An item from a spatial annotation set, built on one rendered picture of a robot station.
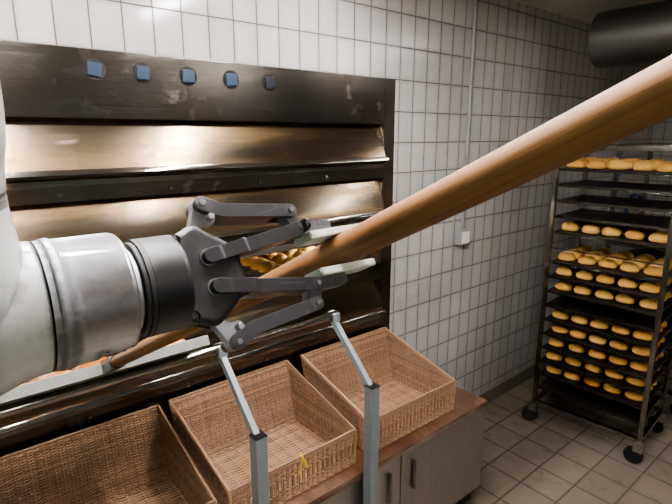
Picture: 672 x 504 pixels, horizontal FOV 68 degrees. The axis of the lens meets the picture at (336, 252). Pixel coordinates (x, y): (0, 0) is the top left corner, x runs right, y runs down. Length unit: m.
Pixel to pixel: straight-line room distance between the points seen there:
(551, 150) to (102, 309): 0.30
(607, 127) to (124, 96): 1.67
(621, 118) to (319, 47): 2.01
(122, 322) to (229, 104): 1.70
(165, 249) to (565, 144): 0.28
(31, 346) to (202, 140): 1.66
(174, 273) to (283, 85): 1.81
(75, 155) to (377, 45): 1.41
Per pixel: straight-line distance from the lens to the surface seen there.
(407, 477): 2.35
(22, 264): 0.36
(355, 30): 2.42
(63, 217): 1.84
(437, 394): 2.39
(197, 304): 0.41
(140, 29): 1.91
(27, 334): 0.35
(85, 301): 0.35
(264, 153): 2.08
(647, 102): 0.32
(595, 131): 0.33
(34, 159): 1.78
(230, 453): 2.22
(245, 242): 0.43
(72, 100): 1.82
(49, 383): 1.40
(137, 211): 1.90
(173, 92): 1.92
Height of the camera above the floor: 1.84
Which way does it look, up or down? 13 degrees down
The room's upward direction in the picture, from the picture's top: straight up
